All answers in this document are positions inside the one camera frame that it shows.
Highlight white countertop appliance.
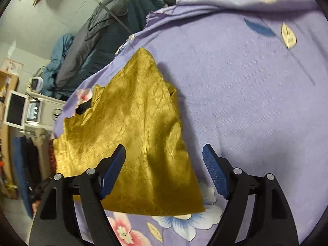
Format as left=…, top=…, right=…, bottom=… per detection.
left=4, top=90, right=67, bottom=134

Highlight light blue jacket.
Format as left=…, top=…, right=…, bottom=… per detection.
left=42, top=33, right=75, bottom=99

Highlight grey jacket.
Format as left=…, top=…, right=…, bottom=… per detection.
left=55, top=0, right=140, bottom=93

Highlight red patterned cloth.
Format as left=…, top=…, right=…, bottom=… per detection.
left=47, top=139, right=57, bottom=175

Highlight small white kettle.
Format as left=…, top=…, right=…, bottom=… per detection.
left=30, top=76, right=43, bottom=92

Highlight navy blue cloth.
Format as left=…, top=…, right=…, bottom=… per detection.
left=11, top=136, right=35, bottom=218

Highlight purple floral bedsheet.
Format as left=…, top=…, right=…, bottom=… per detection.
left=51, top=0, right=328, bottom=246

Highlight gold satin jacket black fur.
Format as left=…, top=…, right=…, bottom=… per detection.
left=52, top=47, right=206, bottom=215

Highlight wooden shelf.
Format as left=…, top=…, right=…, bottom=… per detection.
left=0, top=70, right=20, bottom=199

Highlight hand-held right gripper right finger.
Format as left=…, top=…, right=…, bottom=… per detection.
left=202, top=143, right=300, bottom=246

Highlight beige cloth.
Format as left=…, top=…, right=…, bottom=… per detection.
left=33, top=128, right=55, bottom=180

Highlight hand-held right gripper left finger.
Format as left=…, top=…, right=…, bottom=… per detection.
left=28, top=144, right=126, bottom=246

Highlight black cloth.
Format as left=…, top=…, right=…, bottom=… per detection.
left=24, top=138, right=43, bottom=185

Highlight grey metal pole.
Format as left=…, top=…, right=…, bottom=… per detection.
left=69, top=0, right=134, bottom=34

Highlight grey and teal hanging coats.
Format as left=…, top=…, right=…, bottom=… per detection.
left=74, top=0, right=167, bottom=85

